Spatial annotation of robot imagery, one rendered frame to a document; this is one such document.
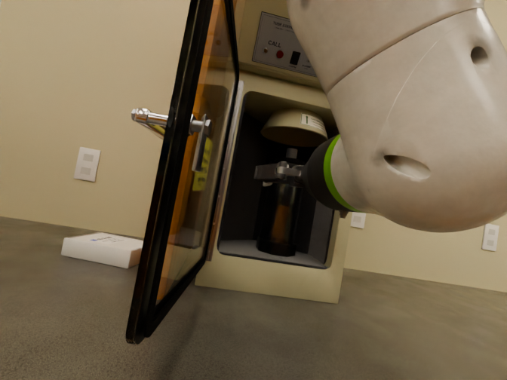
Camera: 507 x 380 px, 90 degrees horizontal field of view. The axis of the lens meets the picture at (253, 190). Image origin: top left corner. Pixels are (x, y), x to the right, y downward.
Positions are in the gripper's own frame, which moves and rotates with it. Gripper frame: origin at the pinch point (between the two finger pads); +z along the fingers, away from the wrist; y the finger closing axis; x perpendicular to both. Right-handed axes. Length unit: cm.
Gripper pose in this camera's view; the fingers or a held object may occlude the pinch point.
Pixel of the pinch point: (294, 184)
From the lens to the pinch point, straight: 53.3
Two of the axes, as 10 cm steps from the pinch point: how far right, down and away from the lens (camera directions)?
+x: -1.7, 9.8, -0.6
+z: -1.2, 0.4, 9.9
